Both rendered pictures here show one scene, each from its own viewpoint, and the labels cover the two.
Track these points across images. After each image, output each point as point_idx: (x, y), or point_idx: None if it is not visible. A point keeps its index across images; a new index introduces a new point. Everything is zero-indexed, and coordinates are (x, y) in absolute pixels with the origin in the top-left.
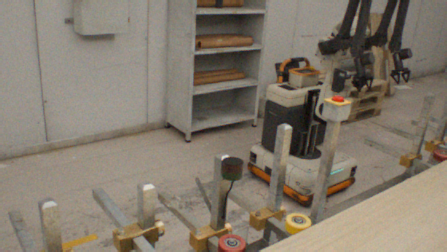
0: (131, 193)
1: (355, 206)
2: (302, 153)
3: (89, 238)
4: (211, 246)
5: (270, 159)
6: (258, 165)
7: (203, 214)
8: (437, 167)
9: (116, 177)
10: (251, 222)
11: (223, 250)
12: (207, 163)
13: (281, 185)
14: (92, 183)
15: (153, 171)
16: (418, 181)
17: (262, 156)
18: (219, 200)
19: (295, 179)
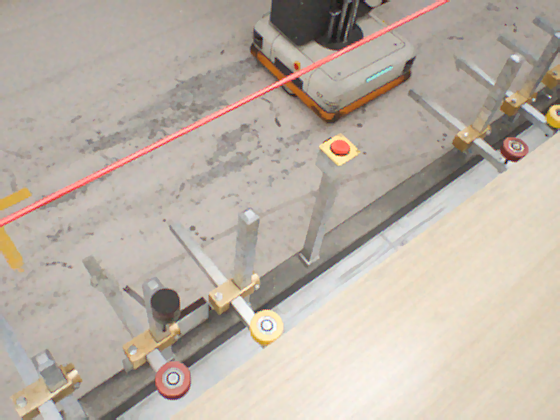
0: (74, 106)
1: (351, 288)
2: (333, 38)
3: (18, 197)
4: (151, 364)
5: (282, 49)
6: (265, 53)
7: (181, 142)
8: (495, 185)
9: (49, 74)
10: (211, 302)
11: (161, 392)
12: (189, 39)
13: (249, 266)
14: (14, 88)
15: (106, 58)
16: (457, 221)
17: (270, 42)
18: (155, 322)
19: (317, 89)
